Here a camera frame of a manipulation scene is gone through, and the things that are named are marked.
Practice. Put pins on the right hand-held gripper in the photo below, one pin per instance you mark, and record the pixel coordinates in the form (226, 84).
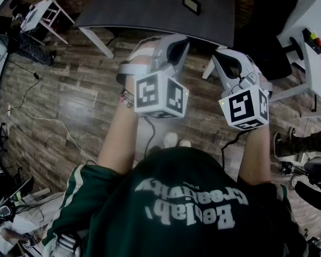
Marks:
(246, 107)

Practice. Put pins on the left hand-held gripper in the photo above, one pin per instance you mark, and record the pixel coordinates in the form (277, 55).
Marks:
(160, 95)

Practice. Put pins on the small black picture frame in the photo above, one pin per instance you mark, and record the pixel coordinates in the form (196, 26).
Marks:
(191, 3)

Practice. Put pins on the person's left forearm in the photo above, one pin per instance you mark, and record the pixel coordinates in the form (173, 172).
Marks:
(117, 143)

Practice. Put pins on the person's right forearm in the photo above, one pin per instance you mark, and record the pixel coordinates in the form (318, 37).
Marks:
(256, 154)

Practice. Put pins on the person's left hand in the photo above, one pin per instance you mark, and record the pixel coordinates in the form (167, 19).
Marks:
(145, 59)

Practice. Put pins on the black office chair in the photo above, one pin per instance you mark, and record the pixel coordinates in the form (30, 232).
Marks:
(267, 49)

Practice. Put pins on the black control box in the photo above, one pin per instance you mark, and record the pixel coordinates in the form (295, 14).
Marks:
(311, 40)

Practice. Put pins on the white side table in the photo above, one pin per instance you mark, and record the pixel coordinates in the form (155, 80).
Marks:
(317, 66)

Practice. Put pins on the small white table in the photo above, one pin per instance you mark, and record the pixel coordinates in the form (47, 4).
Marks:
(40, 12)

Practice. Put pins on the person's dark green shirt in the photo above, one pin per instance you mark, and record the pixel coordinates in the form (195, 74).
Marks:
(176, 210)

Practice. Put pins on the grey harness buckle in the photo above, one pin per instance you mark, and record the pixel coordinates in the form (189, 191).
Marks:
(65, 243)

